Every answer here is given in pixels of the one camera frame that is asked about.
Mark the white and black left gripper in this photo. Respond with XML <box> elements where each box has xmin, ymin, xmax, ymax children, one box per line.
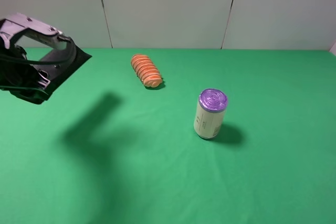
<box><xmin>1</xmin><ymin>13</ymin><xmax>71</xmax><ymax>92</ymax></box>

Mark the black leather glasses case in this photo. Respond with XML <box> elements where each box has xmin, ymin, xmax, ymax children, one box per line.
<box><xmin>11</xmin><ymin>42</ymin><xmax>91</xmax><ymax>104</ymax></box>

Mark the orange striped bread loaf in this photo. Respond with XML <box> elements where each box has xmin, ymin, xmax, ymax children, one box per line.
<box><xmin>131</xmin><ymin>54</ymin><xmax>163</xmax><ymax>88</ymax></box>

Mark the purple-topped trash bag roll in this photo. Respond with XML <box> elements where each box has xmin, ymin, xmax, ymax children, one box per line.
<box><xmin>194</xmin><ymin>89</ymin><xmax>228</xmax><ymax>140</ymax></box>

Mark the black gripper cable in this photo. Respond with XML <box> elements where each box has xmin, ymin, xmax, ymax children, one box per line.
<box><xmin>0</xmin><ymin>39</ymin><xmax>73</xmax><ymax>91</ymax></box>

